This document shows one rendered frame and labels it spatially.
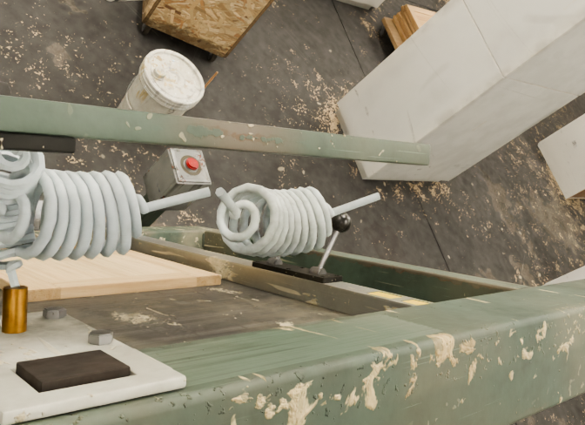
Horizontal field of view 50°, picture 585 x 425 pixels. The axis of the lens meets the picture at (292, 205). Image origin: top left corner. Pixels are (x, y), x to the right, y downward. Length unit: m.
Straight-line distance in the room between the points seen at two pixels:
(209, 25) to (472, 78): 1.40
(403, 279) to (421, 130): 2.42
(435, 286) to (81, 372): 0.93
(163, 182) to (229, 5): 1.67
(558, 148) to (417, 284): 4.98
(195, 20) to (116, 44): 0.42
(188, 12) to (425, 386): 3.02
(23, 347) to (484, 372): 0.37
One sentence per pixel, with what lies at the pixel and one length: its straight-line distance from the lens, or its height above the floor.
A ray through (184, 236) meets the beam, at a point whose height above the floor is 0.90.
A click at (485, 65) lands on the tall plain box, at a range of 3.47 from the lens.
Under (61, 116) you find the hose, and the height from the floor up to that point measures 1.96.
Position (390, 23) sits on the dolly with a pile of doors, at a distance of 5.14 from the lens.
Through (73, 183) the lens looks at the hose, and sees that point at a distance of 0.45.
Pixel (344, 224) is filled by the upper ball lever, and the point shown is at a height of 1.55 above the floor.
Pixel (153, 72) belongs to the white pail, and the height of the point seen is 0.37.
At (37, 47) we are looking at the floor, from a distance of 3.20.
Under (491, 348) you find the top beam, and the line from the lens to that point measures 0.60.
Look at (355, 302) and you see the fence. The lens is 1.04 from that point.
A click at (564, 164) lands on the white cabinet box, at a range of 6.14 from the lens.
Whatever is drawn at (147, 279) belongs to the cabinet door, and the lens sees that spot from 1.17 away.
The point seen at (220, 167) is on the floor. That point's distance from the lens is 3.26.
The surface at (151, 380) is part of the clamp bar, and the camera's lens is 0.37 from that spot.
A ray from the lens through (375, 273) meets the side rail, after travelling 1.32.
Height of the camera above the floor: 2.26
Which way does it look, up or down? 41 degrees down
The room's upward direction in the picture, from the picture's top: 52 degrees clockwise
